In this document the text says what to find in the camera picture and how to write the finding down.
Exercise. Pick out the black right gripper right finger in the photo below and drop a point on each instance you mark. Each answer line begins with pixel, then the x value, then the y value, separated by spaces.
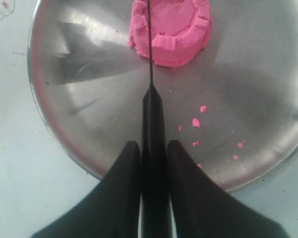
pixel 202 209

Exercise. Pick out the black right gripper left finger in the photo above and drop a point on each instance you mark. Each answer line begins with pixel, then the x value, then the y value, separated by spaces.
pixel 112 208

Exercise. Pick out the black knife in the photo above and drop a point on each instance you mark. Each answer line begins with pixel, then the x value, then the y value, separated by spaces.
pixel 156 219

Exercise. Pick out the pink clay half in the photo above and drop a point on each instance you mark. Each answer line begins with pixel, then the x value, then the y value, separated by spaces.
pixel 174 31

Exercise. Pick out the round steel plate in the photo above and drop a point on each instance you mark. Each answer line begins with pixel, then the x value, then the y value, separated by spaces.
pixel 234 107

